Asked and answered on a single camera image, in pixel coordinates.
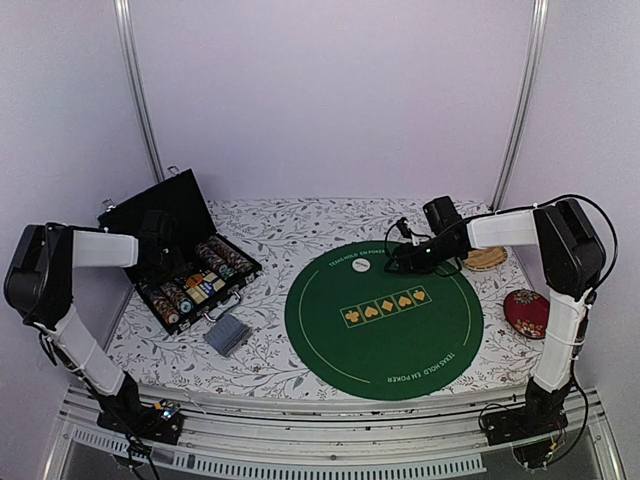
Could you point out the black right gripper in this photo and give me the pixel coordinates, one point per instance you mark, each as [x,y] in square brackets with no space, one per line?
[407,262]

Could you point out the white dealer button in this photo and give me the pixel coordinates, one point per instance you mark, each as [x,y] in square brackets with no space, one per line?
[361,265]

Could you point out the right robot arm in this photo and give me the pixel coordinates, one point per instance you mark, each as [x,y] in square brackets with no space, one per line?
[574,264]

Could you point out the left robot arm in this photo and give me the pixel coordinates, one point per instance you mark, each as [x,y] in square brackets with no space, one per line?
[39,286]

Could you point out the round green poker mat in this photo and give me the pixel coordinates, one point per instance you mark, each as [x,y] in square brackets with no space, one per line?
[382,336]

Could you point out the round woven bamboo tray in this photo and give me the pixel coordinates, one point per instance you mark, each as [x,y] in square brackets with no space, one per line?
[485,259]

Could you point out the red floral round box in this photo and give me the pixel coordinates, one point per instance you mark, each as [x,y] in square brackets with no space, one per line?
[527,312]

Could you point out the poker chip row right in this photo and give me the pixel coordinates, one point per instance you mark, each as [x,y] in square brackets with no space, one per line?
[222,258]

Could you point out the poker chip row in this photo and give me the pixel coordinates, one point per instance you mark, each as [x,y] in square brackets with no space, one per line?
[222,258]
[177,297]
[161,304]

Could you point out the floral patterned tablecloth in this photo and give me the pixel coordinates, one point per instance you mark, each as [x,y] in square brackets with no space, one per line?
[284,235]

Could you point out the grey card stack holder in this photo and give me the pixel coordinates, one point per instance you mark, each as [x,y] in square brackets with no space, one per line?
[226,335]

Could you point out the blue playing card deck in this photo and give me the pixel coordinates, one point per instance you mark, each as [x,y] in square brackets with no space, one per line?
[200,287]

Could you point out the black poker chip case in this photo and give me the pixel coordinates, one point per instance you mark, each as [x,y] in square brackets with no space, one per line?
[185,200]

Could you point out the poker chip row middle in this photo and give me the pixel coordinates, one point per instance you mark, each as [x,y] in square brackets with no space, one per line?
[177,297]

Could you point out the poker chip row left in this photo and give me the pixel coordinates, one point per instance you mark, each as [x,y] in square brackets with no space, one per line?
[161,304]

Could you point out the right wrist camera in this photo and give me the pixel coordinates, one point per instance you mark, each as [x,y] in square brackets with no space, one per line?
[403,227]

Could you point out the aluminium front rail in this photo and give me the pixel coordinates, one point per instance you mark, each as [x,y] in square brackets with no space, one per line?
[234,437]

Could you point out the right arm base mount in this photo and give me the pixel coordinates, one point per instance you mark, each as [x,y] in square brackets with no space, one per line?
[502,424]

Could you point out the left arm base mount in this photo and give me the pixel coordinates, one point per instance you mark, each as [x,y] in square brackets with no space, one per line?
[162,422]

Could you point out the right aluminium frame post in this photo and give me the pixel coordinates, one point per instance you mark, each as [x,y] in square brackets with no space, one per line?
[531,66]

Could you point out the aluminium frame post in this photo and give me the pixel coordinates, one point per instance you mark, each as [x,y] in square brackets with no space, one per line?
[126,35]
[531,66]

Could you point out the left aluminium frame post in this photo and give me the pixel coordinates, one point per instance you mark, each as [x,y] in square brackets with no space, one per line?
[126,35]

